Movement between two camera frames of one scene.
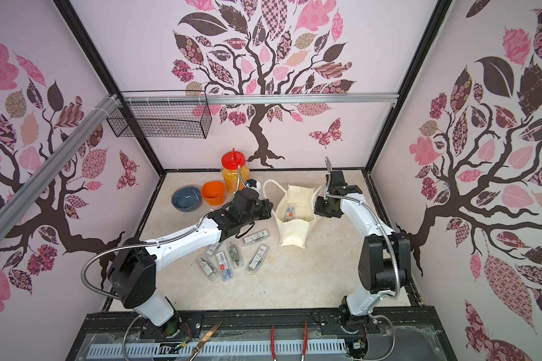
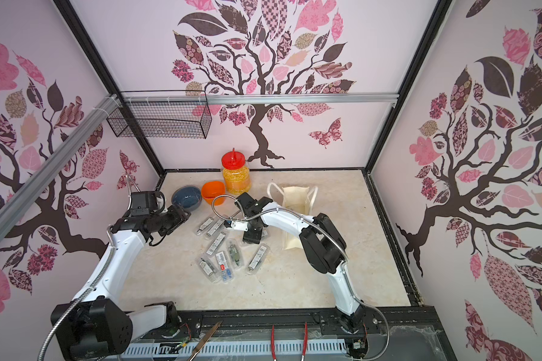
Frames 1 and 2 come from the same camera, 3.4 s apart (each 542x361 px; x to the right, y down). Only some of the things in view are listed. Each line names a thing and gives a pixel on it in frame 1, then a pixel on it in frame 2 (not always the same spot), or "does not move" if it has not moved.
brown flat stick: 208,335 does not move
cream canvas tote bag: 294,212 does not move
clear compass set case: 259,259 does not move
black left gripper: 266,207 -> 180,217
